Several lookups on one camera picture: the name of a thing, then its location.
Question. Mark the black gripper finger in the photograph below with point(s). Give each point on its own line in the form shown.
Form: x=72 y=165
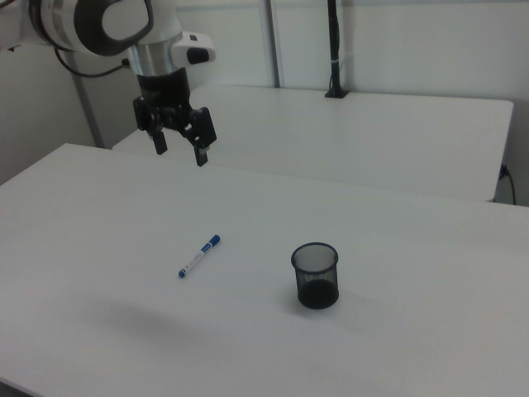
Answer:
x=157 y=134
x=203 y=130

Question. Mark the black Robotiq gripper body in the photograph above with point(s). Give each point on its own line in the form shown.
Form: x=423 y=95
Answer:
x=165 y=93

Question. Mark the blue and white marker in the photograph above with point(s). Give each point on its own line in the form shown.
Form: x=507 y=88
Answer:
x=198 y=256

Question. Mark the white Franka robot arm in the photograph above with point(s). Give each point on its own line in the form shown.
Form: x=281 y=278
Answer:
x=124 y=20

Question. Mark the black mesh pen cup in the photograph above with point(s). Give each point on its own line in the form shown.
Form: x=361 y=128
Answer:
x=316 y=289

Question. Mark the grey wall partition post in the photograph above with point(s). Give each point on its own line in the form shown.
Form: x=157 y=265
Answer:
x=89 y=116
x=274 y=41

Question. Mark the black camera pole with clamp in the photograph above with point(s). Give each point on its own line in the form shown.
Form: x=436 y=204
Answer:
x=334 y=41

